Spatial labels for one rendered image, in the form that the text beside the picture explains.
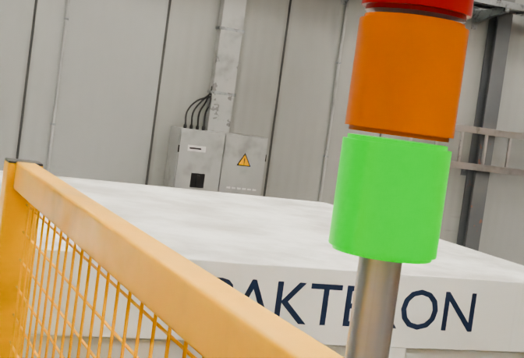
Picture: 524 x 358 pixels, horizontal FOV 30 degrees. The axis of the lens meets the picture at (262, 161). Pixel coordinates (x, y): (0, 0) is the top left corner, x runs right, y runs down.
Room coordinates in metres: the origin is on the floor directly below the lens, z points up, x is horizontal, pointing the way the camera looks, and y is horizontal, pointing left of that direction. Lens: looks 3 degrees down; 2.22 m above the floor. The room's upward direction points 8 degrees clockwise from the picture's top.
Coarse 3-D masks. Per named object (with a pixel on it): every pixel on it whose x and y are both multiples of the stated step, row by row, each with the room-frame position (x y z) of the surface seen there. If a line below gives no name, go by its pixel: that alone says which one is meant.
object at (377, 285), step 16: (368, 272) 0.44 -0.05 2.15; (384, 272) 0.44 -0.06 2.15; (400, 272) 0.45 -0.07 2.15; (368, 288) 0.44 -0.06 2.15; (384, 288) 0.44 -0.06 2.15; (352, 304) 0.45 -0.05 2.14; (368, 304) 0.44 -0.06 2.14; (384, 304) 0.44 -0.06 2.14; (352, 320) 0.44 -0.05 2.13; (368, 320) 0.44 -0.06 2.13; (384, 320) 0.44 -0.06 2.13; (352, 336) 0.44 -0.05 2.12; (368, 336) 0.44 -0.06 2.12; (384, 336) 0.44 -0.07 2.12; (352, 352) 0.44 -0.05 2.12; (368, 352) 0.44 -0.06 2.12; (384, 352) 0.44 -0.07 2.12
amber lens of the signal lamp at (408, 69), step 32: (384, 32) 0.43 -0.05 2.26; (416, 32) 0.42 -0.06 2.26; (448, 32) 0.43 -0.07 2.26; (384, 64) 0.43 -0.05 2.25; (416, 64) 0.42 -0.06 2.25; (448, 64) 0.43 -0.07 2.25; (352, 96) 0.44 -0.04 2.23; (384, 96) 0.43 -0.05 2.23; (416, 96) 0.42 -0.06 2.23; (448, 96) 0.43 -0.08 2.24; (352, 128) 0.44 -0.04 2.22; (384, 128) 0.43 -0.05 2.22; (416, 128) 0.42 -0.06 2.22; (448, 128) 0.43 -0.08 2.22
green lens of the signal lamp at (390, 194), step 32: (352, 160) 0.43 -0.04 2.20; (384, 160) 0.42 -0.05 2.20; (416, 160) 0.42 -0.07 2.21; (448, 160) 0.44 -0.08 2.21; (352, 192) 0.43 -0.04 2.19; (384, 192) 0.42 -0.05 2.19; (416, 192) 0.42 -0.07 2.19; (352, 224) 0.43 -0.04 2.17; (384, 224) 0.42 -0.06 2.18; (416, 224) 0.43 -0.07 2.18; (384, 256) 0.42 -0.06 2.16; (416, 256) 0.43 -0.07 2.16
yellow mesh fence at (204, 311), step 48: (48, 192) 1.13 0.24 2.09; (0, 240) 1.38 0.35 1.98; (96, 240) 0.89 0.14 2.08; (144, 240) 0.80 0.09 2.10; (0, 288) 1.38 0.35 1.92; (48, 288) 1.17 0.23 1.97; (96, 288) 0.95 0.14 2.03; (144, 288) 0.74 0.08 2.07; (192, 288) 0.64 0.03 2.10; (0, 336) 1.39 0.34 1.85; (48, 336) 1.13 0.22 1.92; (192, 336) 0.63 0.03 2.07; (240, 336) 0.55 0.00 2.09; (288, 336) 0.52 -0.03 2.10
